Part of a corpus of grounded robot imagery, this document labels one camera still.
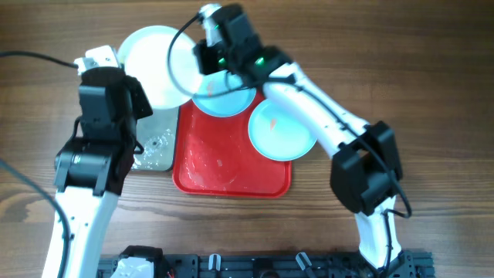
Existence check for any white plate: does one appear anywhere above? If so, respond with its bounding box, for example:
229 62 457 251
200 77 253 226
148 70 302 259
118 25 203 110

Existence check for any turquoise plate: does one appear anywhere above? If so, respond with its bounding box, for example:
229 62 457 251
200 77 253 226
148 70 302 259
248 100 316 161

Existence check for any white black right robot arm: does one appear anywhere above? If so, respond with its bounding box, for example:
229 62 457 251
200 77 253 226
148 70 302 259
193 40 404 272

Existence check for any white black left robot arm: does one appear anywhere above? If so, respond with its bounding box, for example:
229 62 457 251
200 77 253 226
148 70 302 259
42 66 153 277

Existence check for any black water tray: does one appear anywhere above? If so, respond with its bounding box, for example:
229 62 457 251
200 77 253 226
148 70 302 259
132 107 180 171

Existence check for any red plastic tray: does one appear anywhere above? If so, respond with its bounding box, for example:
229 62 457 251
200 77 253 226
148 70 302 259
172 93 292 198

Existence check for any light blue far plate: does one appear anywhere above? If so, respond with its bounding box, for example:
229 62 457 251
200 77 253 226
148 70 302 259
193 70 256 117

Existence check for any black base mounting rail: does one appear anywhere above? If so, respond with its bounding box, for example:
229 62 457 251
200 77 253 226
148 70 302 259
96 245 436 278

